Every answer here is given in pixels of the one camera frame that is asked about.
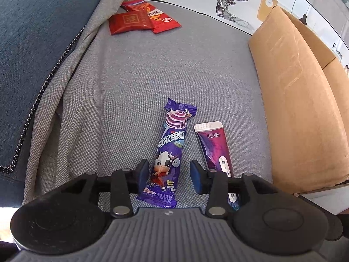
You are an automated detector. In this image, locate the blue sofa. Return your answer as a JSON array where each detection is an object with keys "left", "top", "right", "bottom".
[{"left": 1, "top": 0, "right": 100, "bottom": 208}]

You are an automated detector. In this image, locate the red square snack packet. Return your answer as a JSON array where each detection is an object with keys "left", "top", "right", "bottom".
[{"left": 109, "top": 10, "right": 154, "bottom": 35}]

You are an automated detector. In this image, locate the purple white sachet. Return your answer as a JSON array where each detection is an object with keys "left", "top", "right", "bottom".
[{"left": 194, "top": 121, "right": 239, "bottom": 212}]

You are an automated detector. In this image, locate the red spicy strip packet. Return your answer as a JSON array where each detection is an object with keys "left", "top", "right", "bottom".
[{"left": 121, "top": 0, "right": 181, "bottom": 34}]

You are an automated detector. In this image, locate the deer print sofa cover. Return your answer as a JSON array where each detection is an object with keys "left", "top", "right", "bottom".
[{"left": 22, "top": 0, "right": 349, "bottom": 216}]

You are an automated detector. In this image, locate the brown cardboard box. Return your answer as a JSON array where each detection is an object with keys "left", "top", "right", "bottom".
[{"left": 248, "top": 7, "right": 348, "bottom": 193}]

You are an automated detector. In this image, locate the purple cow candy pack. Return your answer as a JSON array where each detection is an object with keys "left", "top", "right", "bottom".
[{"left": 137, "top": 98, "right": 197, "bottom": 208}]

